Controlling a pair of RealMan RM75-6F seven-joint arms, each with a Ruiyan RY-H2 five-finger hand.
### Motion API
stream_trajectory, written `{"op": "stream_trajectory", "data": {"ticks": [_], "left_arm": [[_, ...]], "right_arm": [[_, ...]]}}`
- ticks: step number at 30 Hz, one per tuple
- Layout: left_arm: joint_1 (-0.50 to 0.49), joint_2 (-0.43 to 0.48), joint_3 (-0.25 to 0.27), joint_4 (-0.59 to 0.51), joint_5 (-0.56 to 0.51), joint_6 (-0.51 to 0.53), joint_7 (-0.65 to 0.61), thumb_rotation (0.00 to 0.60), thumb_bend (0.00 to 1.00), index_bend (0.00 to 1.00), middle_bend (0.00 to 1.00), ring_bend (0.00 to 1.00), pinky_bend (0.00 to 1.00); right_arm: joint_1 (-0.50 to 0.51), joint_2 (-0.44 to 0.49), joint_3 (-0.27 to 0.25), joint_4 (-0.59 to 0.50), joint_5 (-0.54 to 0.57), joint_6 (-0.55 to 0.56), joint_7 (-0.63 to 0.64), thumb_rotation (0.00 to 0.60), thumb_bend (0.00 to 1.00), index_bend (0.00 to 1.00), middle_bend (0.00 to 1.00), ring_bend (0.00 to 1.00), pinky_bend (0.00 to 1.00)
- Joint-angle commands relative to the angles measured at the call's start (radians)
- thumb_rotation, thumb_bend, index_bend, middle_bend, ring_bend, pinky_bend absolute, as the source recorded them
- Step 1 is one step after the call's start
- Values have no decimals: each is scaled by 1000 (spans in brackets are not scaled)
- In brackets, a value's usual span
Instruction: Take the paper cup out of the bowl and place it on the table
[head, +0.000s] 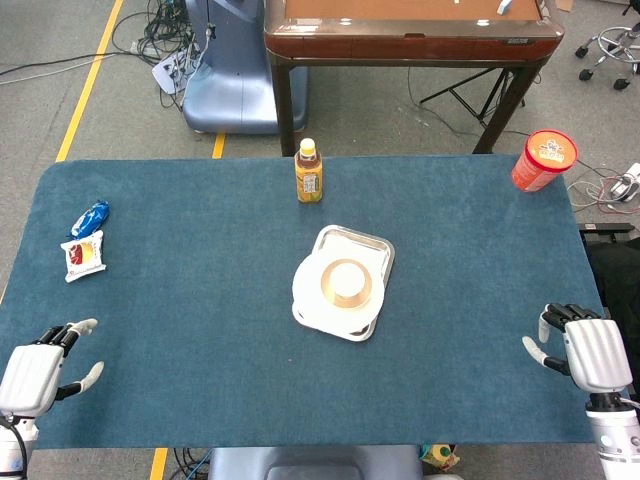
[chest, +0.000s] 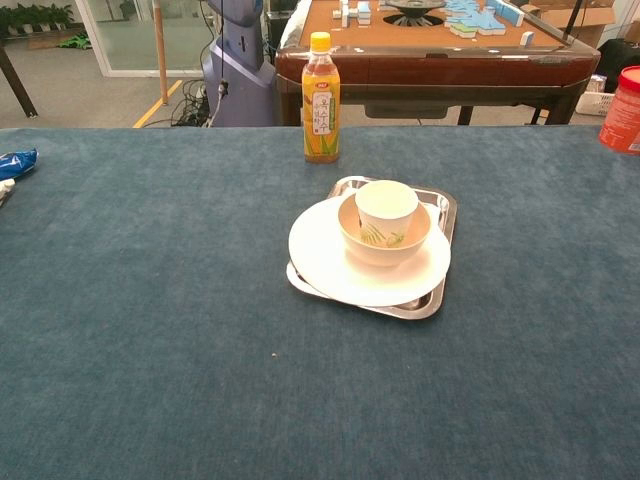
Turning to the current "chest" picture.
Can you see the white leaf-print paper cup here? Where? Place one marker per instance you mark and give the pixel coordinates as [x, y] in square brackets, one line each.
[385, 205]

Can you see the purple robot base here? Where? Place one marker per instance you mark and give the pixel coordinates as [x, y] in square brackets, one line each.
[240, 85]

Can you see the cream ceramic bowl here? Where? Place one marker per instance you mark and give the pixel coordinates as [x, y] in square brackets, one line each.
[380, 256]

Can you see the white round plate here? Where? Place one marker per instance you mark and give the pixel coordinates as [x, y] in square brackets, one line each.
[317, 260]

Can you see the stainless steel tray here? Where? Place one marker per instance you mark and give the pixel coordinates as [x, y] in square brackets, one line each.
[446, 212]

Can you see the yellow corn tea bottle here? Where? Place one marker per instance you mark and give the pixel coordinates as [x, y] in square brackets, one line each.
[320, 100]

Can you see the blue velvet tablecloth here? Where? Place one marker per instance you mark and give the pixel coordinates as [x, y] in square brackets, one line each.
[150, 300]

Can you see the brown mahjong table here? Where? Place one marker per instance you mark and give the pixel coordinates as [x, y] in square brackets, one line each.
[430, 70]

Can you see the wooden pole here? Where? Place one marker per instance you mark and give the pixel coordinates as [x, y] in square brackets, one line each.
[161, 55]

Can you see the black mahjong table dial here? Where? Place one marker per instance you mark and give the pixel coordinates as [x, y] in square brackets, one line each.
[415, 6]

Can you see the single blue mahjong tile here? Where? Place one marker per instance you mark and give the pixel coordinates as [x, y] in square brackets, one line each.
[527, 38]

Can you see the white plastic basket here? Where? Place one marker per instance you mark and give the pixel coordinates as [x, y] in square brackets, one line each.
[597, 103]

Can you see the blue snack bag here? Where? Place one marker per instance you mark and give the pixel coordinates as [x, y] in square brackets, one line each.
[15, 164]

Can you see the green floor object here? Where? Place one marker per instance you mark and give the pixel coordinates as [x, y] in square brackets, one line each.
[75, 41]

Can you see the small white object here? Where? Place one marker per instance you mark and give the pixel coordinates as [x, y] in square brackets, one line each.
[5, 191]

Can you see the red plastic jar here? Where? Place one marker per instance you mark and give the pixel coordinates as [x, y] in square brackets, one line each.
[624, 115]

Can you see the black table leg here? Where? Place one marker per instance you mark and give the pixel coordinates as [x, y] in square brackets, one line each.
[17, 85]

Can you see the cardboard box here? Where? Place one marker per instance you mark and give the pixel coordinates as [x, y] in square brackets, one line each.
[585, 17]

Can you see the black bag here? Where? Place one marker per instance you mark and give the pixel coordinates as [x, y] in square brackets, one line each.
[620, 62]

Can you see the row of potted plants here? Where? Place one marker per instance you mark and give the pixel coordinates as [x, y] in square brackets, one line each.
[35, 17]

